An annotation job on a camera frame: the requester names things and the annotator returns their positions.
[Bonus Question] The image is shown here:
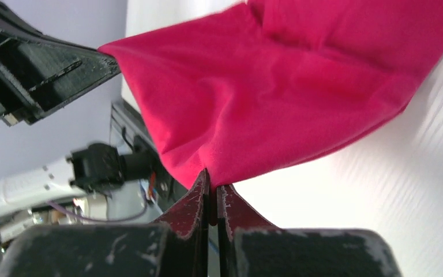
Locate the crimson red t shirt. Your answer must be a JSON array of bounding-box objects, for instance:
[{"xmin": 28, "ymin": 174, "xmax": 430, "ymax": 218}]
[{"xmin": 99, "ymin": 0, "xmax": 443, "ymax": 188}]

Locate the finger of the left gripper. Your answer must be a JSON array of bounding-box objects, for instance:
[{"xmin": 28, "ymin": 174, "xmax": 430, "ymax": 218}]
[{"xmin": 0, "ymin": 1, "xmax": 120, "ymax": 126}]

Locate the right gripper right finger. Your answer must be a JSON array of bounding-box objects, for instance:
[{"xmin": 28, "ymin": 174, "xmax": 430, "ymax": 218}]
[{"xmin": 216, "ymin": 185, "xmax": 402, "ymax": 276}]

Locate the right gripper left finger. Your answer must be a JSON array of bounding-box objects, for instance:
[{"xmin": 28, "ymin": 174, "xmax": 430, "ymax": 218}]
[{"xmin": 0, "ymin": 170, "xmax": 210, "ymax": 277}]

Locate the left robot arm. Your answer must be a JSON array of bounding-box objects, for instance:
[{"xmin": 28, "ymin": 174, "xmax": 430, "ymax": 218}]
[{"xmin": 0, "ymin": 1, "xmax": 159, "ymax": 218}]

